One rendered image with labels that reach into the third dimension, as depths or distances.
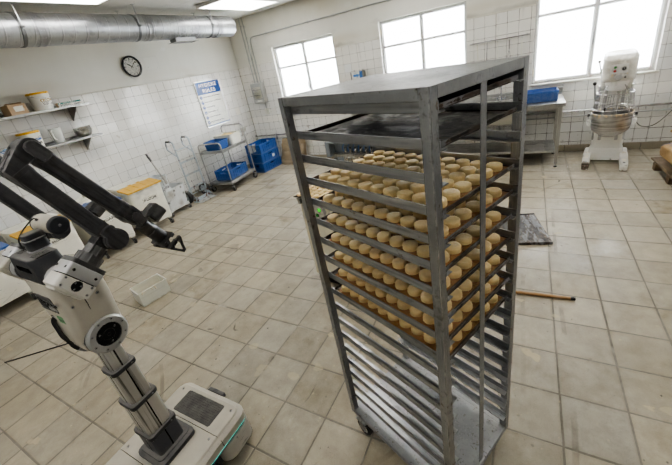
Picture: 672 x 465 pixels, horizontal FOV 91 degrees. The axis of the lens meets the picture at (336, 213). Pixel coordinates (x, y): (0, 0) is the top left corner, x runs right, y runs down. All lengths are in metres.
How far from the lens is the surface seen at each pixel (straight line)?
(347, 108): 1.02
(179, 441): 2.22
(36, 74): 6.06
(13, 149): 1.37
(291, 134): 1.26
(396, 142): 0.91
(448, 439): 1.52
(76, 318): 1.65
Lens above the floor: 1.90
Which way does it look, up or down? 24 degrees down
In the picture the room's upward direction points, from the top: 11 degrees counter-clockwise
